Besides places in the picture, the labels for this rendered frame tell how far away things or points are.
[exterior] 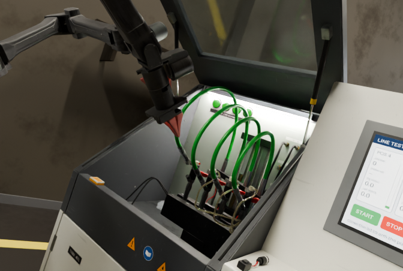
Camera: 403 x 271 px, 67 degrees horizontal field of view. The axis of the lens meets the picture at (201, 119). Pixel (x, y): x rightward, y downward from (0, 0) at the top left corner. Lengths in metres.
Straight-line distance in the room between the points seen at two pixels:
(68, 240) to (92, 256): 0.15
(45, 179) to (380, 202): 2.83
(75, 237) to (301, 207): 0.77
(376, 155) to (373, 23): 4.58
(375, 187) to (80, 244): 0.95
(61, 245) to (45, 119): 1.94
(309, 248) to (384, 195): 0.25
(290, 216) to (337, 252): 0.15
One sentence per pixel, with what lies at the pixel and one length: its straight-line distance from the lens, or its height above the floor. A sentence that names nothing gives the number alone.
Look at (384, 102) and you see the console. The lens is 1.06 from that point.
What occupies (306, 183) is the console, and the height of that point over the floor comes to 1.21.
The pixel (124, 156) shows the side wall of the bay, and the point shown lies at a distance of 1.33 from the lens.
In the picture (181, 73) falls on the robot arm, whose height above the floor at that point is 1.38.
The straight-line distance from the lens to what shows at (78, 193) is 1.23.
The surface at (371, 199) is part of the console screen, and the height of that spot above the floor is 1.23.
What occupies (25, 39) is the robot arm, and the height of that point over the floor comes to 1.35.
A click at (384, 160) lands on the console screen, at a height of 1.34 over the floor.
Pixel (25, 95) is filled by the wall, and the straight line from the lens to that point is 3.08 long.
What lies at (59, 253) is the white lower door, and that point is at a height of 0.66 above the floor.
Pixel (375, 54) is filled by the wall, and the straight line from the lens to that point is 5.57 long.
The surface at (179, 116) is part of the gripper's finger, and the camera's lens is 0.80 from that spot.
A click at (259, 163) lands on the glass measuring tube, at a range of 1.31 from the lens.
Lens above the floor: 1.30
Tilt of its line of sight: 1 degrees down
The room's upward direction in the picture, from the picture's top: 19 degrees clockwise
